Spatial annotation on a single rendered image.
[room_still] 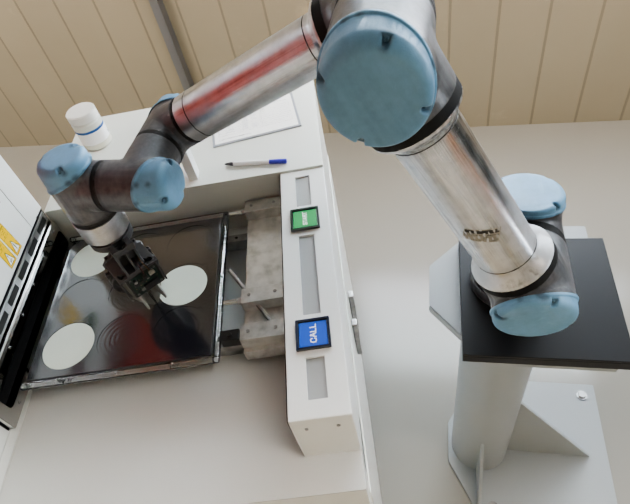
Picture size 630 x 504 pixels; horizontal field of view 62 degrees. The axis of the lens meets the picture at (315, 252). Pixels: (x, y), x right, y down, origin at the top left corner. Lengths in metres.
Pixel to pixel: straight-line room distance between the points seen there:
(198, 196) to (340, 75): 0.71
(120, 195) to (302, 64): 0.30
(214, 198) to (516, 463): 1.17
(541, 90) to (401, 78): 2.24
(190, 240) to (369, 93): 0.70
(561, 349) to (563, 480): 0.85
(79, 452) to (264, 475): 0.34
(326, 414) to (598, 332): 0.49
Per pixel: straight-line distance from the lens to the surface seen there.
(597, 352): 0.99
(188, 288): 1.05
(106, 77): 3.06
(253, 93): 0.74
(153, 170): 0.74
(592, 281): 1.07
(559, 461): 1.79
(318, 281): 0.90
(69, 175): 0.79
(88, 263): 1.21
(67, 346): 1.09
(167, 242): 1.16
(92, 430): 1.07
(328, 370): 0.80
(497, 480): 1.74
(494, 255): 0.71
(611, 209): 2.45
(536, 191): 0.88
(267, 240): 1.10
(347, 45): 0.51
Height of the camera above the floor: 1.66
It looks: 48 degrees down
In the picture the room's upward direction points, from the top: 14 degrees counter-clockwise
